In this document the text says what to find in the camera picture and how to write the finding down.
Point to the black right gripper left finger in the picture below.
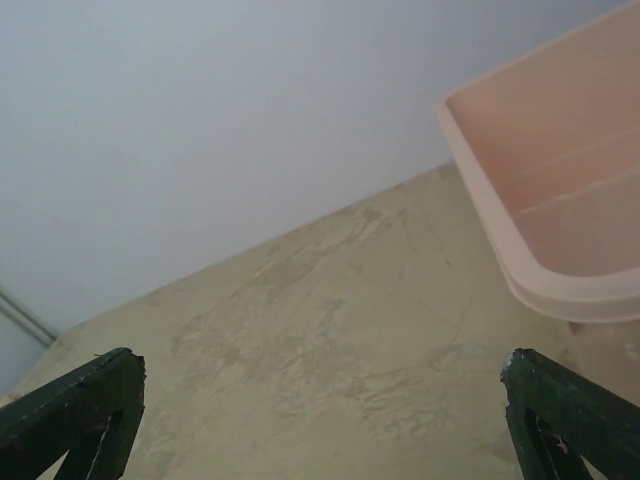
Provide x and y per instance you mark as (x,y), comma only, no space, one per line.
(87,418)

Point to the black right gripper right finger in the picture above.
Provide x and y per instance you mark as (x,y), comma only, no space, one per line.
(560,422)

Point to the pink plastic bin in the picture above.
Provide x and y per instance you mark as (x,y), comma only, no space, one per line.
(548,149)

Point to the left rear aluminium frame post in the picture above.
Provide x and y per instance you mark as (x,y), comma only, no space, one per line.
(27,320)

